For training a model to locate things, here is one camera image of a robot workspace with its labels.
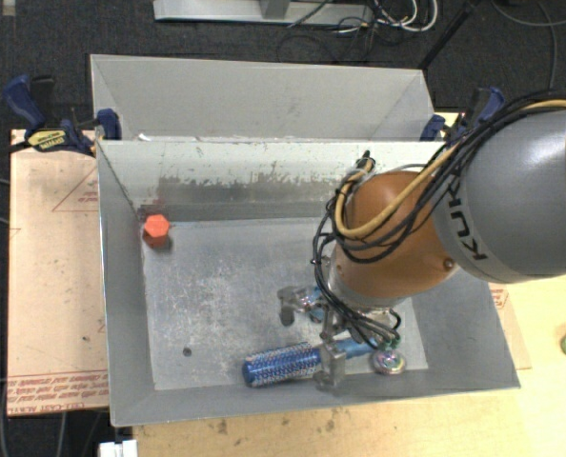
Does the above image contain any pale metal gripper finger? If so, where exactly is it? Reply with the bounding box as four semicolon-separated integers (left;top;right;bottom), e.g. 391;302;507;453
313;342;348;390
276;285;318;328

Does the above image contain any shiny round metal disc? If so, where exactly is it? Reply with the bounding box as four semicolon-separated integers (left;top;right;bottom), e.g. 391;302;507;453
370;348;407;376

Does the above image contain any blue hairbrush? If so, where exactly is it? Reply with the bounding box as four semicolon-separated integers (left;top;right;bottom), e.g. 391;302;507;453
241;338;377;389

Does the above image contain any grey metal bin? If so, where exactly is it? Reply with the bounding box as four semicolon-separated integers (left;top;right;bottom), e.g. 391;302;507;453
89;53;522;428

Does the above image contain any orange hexagonal block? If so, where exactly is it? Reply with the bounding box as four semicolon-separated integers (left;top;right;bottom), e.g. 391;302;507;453
142;214;172;249

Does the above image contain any brown cardboard board red print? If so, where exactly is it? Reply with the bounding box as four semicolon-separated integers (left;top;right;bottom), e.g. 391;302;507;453
6;128;534;419

